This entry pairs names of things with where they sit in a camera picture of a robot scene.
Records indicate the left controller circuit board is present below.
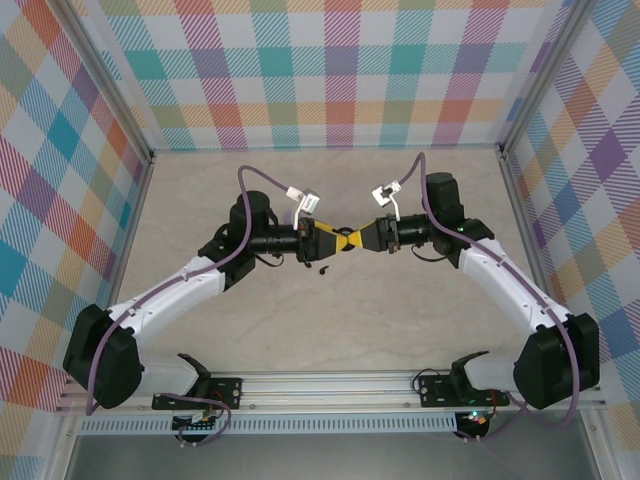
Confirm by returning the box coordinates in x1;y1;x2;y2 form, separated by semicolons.
172;409;221;432

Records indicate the grey metal panel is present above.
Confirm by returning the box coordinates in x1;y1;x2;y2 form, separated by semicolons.
64;432;601;480

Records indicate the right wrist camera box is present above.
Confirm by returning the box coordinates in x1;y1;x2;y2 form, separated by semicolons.
370;180;404;224

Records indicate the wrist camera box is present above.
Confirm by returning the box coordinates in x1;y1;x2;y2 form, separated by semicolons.
285;185;321;234
370;180;404;224

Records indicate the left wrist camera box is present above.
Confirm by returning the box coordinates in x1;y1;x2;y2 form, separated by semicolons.
285;185;321;234

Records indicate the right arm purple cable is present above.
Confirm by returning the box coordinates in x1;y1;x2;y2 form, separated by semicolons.
399;152;584;444

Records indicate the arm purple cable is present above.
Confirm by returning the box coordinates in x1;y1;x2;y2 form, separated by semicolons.
399;152;584;444
84;164;296;447

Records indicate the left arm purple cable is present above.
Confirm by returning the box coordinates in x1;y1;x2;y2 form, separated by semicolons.
84;164;296;447

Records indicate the right aluminium side rail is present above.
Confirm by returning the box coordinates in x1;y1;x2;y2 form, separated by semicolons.
499;152;571;371

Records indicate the aluminium side rail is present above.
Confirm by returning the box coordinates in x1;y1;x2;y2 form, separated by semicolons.
87;152;156;376
499;152;571;371

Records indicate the left aluminium side rail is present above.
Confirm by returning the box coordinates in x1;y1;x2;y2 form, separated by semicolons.
87;152;156;376

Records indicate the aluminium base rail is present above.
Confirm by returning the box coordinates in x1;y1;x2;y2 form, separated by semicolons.
54;369;606;414

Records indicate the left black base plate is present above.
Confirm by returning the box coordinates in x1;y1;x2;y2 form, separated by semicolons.
152;377;244;411

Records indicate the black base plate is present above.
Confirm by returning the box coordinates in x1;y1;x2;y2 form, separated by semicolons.
417;374;511;409
152;377;244;411

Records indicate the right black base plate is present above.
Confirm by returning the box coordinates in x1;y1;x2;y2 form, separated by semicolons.
417;374;511;409

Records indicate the white slotted cable duct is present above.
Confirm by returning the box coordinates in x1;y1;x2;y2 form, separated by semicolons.
79;417;459;435

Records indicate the right aluminium frame post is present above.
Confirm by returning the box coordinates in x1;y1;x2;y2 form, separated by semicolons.
499;0;596;161

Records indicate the aluminium frame post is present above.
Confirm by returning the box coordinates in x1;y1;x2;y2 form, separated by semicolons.
499;0;596;161
47;0;156;166

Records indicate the left aluminium frame post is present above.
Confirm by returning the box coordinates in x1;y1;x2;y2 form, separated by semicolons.
47;0;156;166

